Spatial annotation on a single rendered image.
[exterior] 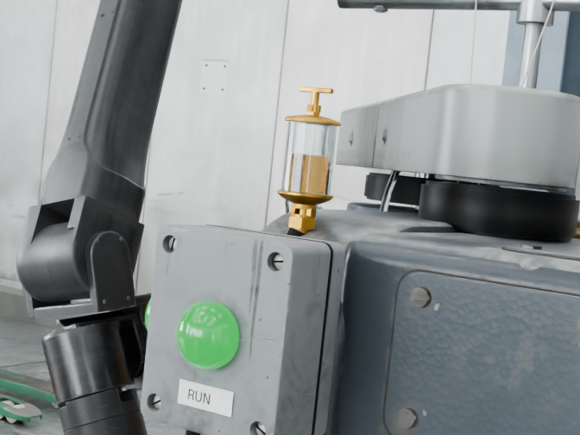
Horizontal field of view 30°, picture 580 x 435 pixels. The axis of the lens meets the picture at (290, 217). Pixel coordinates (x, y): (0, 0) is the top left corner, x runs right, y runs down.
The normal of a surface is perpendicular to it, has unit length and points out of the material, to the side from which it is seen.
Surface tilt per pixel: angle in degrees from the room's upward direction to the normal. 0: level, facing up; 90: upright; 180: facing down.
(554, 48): 90
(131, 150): 70
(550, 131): 90
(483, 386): 90
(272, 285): 90
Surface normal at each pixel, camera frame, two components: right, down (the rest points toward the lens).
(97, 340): 0.52, -0.28
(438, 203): -0.82, -0.06
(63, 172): -0.63, -0.37
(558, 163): 0.57, 0.11
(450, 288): -0.55, -0.01
